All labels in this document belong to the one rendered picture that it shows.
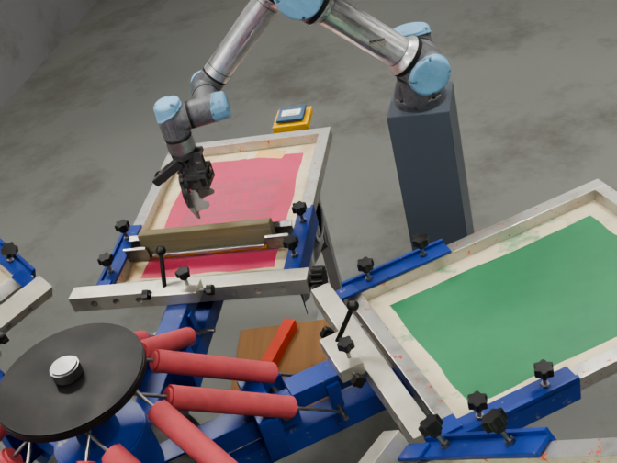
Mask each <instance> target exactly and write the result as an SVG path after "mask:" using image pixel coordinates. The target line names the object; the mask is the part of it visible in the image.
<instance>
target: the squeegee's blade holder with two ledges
mask: <svg viewBox="0 0 617 463"><path fill-rule="evenodd" d="M261 247H265V242H262V243H243V244H233V245H223V246H213V247H204V248H194V249H184V250H174V251H166V253H165V255H164V256H172V255H182V254H201V253H211V252H221V251H231V250H241V249H251V248H261Z"/></svg>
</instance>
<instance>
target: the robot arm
mask: <svg viewBox="0 0 617 463"><path fill-rule="evenodd" d="M278 10H279V11H280V12H281V13H283V14H284V15H285V16H286V17H289V18H291V19H294V20H301V21H303V22H305V23H307V24H308V25H313V24H316V23H319V24H320V25H322V26H323V27H325V28H327V29H328V30H330V31H332V32H333V33H335V34H337V35H339V36H340V37H342V38H344V39H345V40H348V41H349V42H351V43H352V44H353V45H355V46H357V47H358V48H360V49H362V50H364V51H366V52H368V53H369V54H371V55H373V56H374V57H376V58H377V59H378V60H380V61H382V62H384V63H386V64H387V65H389V69H390V72H391V73H392V74H394V75H395V76H396V78H397V81H396V87H395V93H394V101H395V106H396V108H398V109H399V110H402V111H405V112H422V111H426V110H430V109H433V108H435V107H438V106H439V105H441V104H442V102H443V101H444V100H445V99H446V92H445V86H446V85H447V83H448V81H449V79H450V76H451V67H450V64H449V62H448V60H447V59H446V57H445V56H443V54H442V53H441V52H440V50H439V49H438V48H437V46H436V45H435V44H434V43H433V41H432V36H431V31H430V26H429V25H428V24H427V23H424V22H412V23H407V24H404V25H401V26H398V27H396V28H394V29H393V28H391V27H389V26H387V25H386V24H384V23H382V22H381V21H379V20H378V19H376V18H374V17H372V16H371V15H369V14H367V13H366V12H365V11H363V10H362V9H360V8H359V7H357V6H355V5H353V4H351V3H350V2H348V1H347V0H250V2H249V3H248V5H247V6H246V7H245V8H244V9H243V11H242V12H241V14H240V16H239V17H238V19H237V20H236V21H235V23H234V24H233V26H232V27H231V29H230V30H229V32H228V33H227V35H226V36H225V38H224V39H223V41H222V42H221V43H220V44H219V46H218V47H217V49H216V50H215V51H214V53H213V54H212V56H211V57H210V59H209V60H208V62H207V63H206V65H205V66H204V68H203V69H202V70H201V71H198V72H196V73H195V74H194V75H193V76H192V79H191V84H190V90H191V93H192V98H193V99H191V100H187V101H184V102H181V100H180V99H179V97H177V96H165V97H163V98H161V99H159V100H158V101H157V102H156V103H155V104H154V107H153V110H154V113H155V117H156V121H157V123H158V124H159V127H160V129H161V132H162V134H163V138H164V140H165V143H166V146H167V149H168V151H169V153H170V154H171V156H172V158H173V160H172V161H171V162H170V163H168V164H167V165H166V166H165V167H164V168H162V169H161V170H160V171H158V172H156V174H155V176H154V178H153V180H152V182H153V183H154V184H155V185H156V186H160V185H161V184H163V183H165V182H166V181H167V180H168V179H169V178H170V177H171V176H172V175H174V174H175V173H176V172H177V174H178V181H179V185H180V187H181V190H182V195H183V198H184V201H185V204H186V205H187V207H188V208H189V209H190V210H191V212H192V213H193V214H194V215H195V216H196V217H197V218H198V219H200V215H199V211H200V210H202V209H206V208H208V207H209V203H208V201H206V200H204V199H203V198H205V197H207V196H210V195H212V194H214V192H215V191H214V189H213V188H211V187H210V186H211V183H212V181H213V178H214V175H215V173H214V170H213V167H212V164H211V162H210V160H208V161H205V158H204V155H203V151H204V149H203V146H196V144H195V141H194V138H193V135H192V132H191V129H194V128H198V127H201V126H205V125H207V124H210V123H214V122H220V121H222V120H223V119H227V118H229V117H230V116H231V111H230V105H229V101H228V99H227V96H226V93H225V92H223V91H221V89H222V88H223V87H224V85H225V84H226V83H227V82H228V81H229V79H230V78H231V76H232V75H233V73H234V72H235V71H236V69H237V68H238V66H239V65H240V64H241V62H242V60H243V59H244V58H245V56H246V55H247V53H248V52H249V51H250V49H251V48H252V46H253V45H254V43H255V42H256V41H257V40H258V39H259V37H260V36H261V34H262V33H263V32H264V30H265V29H266V27H267V26H268V24H269V23H270V22H271V20H272V19H273V17H274V16H275V14H276V13H277V11H278ZM190 189H191V191H192V192H190Z"/></svg>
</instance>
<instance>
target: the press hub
mask: <svg viewBox="0 0 617 463"><path fill-rule="evenodd" d="M146 366H147V356H146V352H145V349H144V347H143V345H142V343H141V341H140V338H139V337H138V336H137V335H136V334H135V333H134V332H133V331H131V330H129V329H127V328H125V327H123V326H120V325H116V324H112V323H88V324H83V325H78V326H74V327H72V328H69V329H66V330H63V331H60V332H58V333H55V334H53V335H51V336H49V337H47V338H46V339H44V340H42V341H40V342H39V343H37V344H35V345H34V346H32V347H31V348H30V349H29V350H28V351H27V352H25V353H24V354H23V355H22V356H21V357H20V358H18V359H17V361H16V362H15V363H14V364H13V365H12V366H11V367H10V368H9V369H8V370H7V372H6V373H5V375H4V376H3V378H2V380H1V381H0V424H1V426H2V427H3V428H4V430H5V431H6V432H7V433H8V434H10V435H11V436H13V437H14V438H16V439H19V440H22V441H25V442H31V443H50V442H55V443H54V454H53V455H52V456H51V457H50V459H49V461H48V462H47V463H76V461H84V454H85V445H86V437H87V435H86V434H85V433H86V432H88V431H90V430H92V433H91V434H92V435H93V436H94V437H96V438H97V439H98V440H99V441H100V442H101V443H102V444H103V445H104V446H106V447H107V448H110V447H111V446H113V445H118V444H121V445H123V446H124V447H125V448H126V449H127V450H128V451H129V452H130V453H131V454H132V455H133V456H134V457H135V458H136V459H137V460H139V461H140V462H141V463H164V455H163V450H162V448H161V446H160V443H162V442H164V441H166V440H168V439H170V438H169V437H168V436H167V435H165V434H164V433H163V432H162V431H161V430H160V429H159V428H157V427H156V426H155V425H154V424H153V423H151V424H150V423H149V421H148V419H147V417H146V415H145V413H144V411H143V409H142V408H141V407H140V406H139V404H138V403H137V402H135V401H132V400H131V398H132V396H133V395H134V394H135V392H136V391H137V389H138V388H139V386H140V384H141V382H142V380H143V378H144V374H145V371H146ZM105 453H106V452H105V451H104V450H103V449H102V448H101V447H100V446H99V445H97V444H96V443H95V442H94V441H93V440H92V439H91V442H90V451H89V460H88V461H94V462H96V463H102V461H103V460H102V456H103V455H104V454H105Z"/></svg>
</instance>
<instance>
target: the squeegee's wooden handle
mask: <svg viewBox="0 0 617 463"><path fill-rule="evenodd" d="M271 234H276V233H275V228H274V224H273V222H272V219H271V218H264V219H255V220H237V221H229V222H220V223H210V224H201V225H192V226H183V227H173V228H164V229H155V230H146V231H140V232H139V235H138V239H139V241H140V245H141V247H147V248H148V250H149V252H150V255H152V254H153V253H154V252H155V250H156V248H157V247H158V246H160V245H162V246H164V247H165V249H166V251H174V250H184V249H194V248H204V247H213V246H223V245H233V244H243V243H262V242H265V244H267V242H266V239H265V238H264V236H265V235H271Z"/></svg>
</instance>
